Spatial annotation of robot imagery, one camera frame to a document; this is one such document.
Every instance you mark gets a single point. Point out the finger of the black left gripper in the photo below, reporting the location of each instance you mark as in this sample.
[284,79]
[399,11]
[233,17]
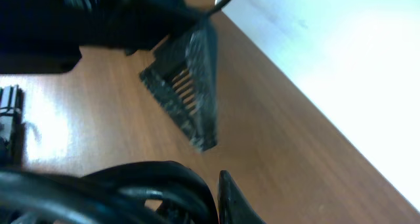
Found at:
[182,79]

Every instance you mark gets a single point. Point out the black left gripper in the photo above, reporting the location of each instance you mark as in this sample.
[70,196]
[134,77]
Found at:
[44,36]

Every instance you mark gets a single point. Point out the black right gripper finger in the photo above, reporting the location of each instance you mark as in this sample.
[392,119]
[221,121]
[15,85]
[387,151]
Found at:
[233,206]

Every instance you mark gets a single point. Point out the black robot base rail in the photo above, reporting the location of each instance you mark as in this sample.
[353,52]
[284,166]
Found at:
[12,128]

